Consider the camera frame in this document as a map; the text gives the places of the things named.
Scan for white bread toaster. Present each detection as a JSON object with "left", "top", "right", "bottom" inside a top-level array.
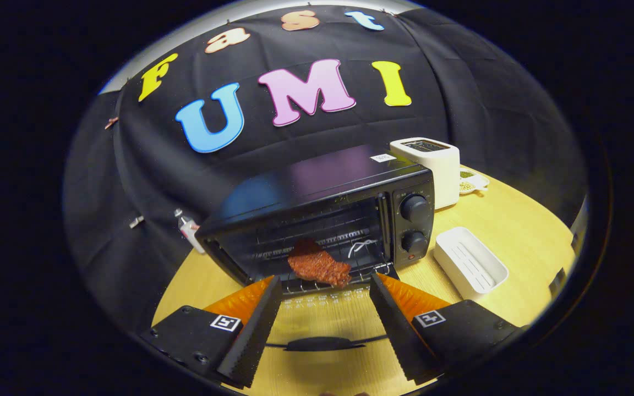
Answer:
[{"left": 390, "top": 137, "right": 461, "bottom": 210}]

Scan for small white dish green beans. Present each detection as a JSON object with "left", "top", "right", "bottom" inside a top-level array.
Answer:
[{"left": 458, "top": 168, "right": 490, "bottom": 196}]

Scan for small clear bottle white cap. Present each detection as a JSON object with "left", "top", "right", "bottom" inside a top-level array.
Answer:
[{"left": 174, "top": 208, "right": 206, "bottom": 255}]

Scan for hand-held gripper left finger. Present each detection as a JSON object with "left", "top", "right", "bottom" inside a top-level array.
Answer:
[{"left": 140, "top": 275, "right": 283, "bottom": 389}]

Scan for red meat slice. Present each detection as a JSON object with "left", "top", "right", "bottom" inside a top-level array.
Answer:
[{"left": 287, "top": 238, "right": 352, "bottom": 289}]

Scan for black toaster oven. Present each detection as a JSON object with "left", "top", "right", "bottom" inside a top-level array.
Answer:
[{"left": 195, "top": 144, "right": 436, "bottom": 353}]

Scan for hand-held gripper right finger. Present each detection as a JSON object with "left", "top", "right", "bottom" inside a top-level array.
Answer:
[{"left": 369, "top": 272, "right": 521, "bottom": 386}]

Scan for black backdrop cloth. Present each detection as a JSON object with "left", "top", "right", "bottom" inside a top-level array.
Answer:
[{"left": 64, "top": 4, "right": 587, "bottom": 331}]

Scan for white rectangular food tray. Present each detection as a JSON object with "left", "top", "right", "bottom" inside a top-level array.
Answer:
[{"left": 433, "top": 226, "right": 510, "bottom": 301}]

